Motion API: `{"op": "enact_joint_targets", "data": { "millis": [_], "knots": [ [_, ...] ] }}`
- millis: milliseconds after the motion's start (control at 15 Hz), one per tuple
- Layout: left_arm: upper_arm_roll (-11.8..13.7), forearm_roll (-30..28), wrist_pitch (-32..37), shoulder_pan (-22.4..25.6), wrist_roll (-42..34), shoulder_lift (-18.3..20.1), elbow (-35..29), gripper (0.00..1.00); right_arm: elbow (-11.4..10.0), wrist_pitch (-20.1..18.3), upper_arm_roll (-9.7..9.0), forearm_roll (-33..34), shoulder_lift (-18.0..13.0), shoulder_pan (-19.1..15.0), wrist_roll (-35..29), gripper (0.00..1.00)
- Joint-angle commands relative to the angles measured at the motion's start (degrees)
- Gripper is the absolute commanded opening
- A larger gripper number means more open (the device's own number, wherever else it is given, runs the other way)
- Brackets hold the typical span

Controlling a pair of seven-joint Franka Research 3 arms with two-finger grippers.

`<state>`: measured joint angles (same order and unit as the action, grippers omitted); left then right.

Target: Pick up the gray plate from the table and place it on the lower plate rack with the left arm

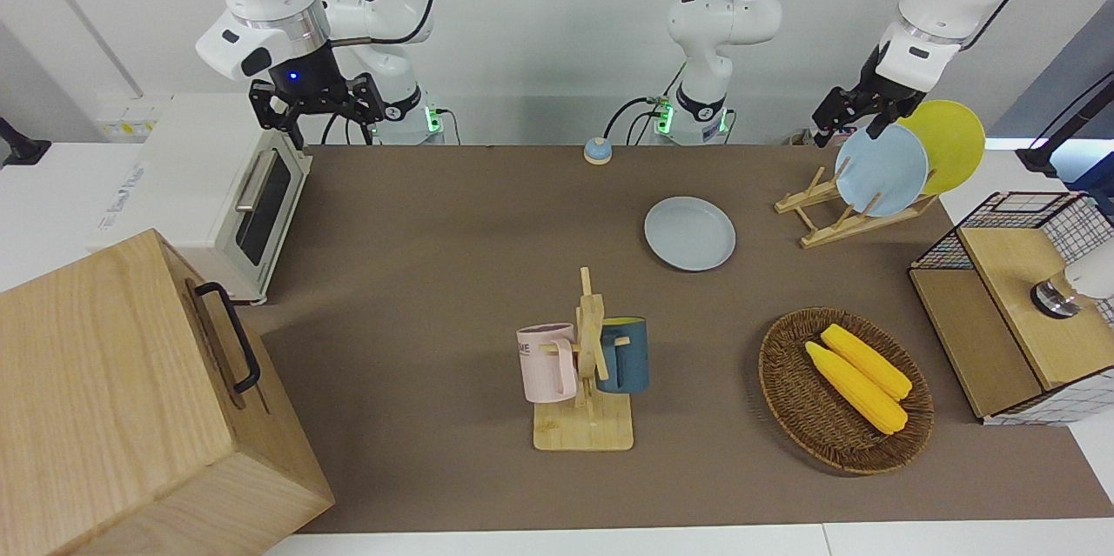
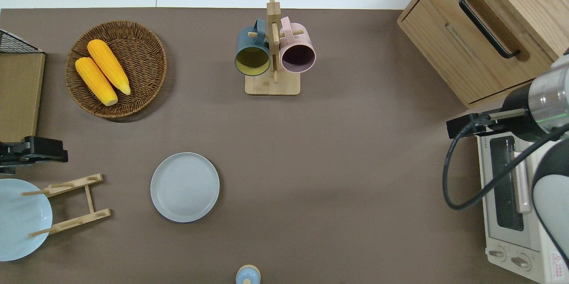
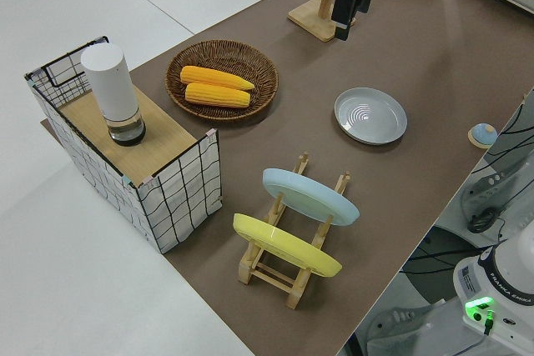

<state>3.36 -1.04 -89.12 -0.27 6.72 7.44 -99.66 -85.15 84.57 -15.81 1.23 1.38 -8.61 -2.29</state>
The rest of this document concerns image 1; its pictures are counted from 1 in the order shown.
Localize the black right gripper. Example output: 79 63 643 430
250 44 386 148

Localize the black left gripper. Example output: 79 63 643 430
814 60 923 148

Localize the light blue plate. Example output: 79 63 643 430
835 123 930 218

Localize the yellow plate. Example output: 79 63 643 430
896 99 987 197

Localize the wooden plate rack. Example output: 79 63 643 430
775 157 939 250

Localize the gray plate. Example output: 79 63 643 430
644 196 737 272

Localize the white toaster oven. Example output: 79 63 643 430
87 95 312 306

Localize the white socket with yellow label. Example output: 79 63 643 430
96 104 166 139

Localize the brown table mat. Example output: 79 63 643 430
261 144 1114 534

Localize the yellow corn cob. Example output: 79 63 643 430
821 324 913 401
805 341 909 435

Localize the brown wicker basket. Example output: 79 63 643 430
758 306 935 476

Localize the dark blue mug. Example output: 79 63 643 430
597 317 650 395

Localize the pink mug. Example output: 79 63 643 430
516 323 580 405

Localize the wooden mug tree stand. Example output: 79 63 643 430
533 267 634 452

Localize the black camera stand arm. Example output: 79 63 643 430
1016 73 1114 176

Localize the wire and wood shelf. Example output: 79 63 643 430
908 191 1114 426

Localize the black left base cable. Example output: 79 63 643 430
605 95 673 145

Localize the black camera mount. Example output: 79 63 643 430
0 117 51 167

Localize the wooden box with black handle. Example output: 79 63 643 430
0 228 336 556

